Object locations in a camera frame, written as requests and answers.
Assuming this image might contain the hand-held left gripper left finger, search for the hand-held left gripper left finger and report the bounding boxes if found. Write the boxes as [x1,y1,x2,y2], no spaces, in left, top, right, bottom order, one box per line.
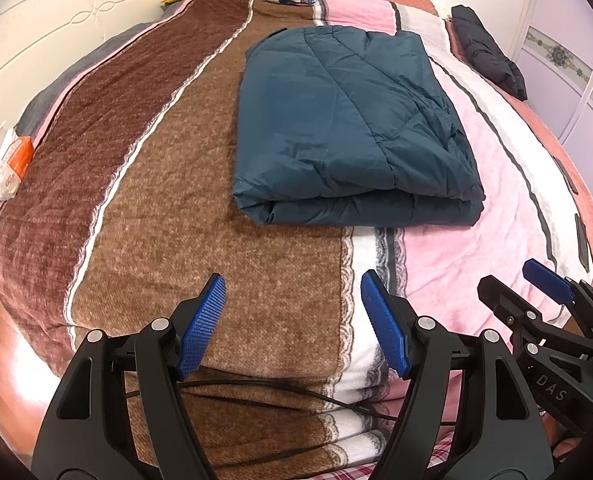
[30,272,227,480]

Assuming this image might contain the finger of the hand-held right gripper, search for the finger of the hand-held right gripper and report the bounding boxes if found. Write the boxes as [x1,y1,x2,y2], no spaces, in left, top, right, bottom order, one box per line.
[477,274,593,377]
[522,258,593,342]

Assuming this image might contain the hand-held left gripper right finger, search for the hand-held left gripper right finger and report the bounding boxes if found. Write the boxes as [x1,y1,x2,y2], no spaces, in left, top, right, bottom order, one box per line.
[360,269,557,480]

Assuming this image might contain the teal padded jacket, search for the teal padded jacket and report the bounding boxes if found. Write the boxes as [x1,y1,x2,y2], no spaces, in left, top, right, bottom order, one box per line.
[232,26,486,227]

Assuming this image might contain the striped fleece blanket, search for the striped fleece blanket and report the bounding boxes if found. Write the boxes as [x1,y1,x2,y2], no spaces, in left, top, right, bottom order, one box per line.
[0,0,593,466]

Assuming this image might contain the salmon pink bed sheet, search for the salmon pink bed sheet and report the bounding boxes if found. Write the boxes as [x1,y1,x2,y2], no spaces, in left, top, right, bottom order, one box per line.
[361,0,593,283]

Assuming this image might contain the black padded garment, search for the black padded garment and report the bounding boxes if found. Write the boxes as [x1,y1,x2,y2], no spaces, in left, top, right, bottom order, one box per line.
[449,4,529,101]

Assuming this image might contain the white and orange bag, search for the white and orange bag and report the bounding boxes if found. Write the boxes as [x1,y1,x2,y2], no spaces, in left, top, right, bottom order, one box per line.
[0,127,35,201]

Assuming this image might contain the lavender sliding wardrobe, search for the lavender sliding wardrobe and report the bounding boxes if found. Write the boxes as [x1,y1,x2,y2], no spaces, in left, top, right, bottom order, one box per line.
[509,0,593,261]

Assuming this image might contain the white headboard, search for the white headboard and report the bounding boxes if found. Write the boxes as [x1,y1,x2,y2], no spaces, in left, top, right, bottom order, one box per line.
[0,0,177,221]

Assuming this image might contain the black cable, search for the black cable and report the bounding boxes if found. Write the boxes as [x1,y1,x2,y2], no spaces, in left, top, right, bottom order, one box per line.
[123,379,403,422]

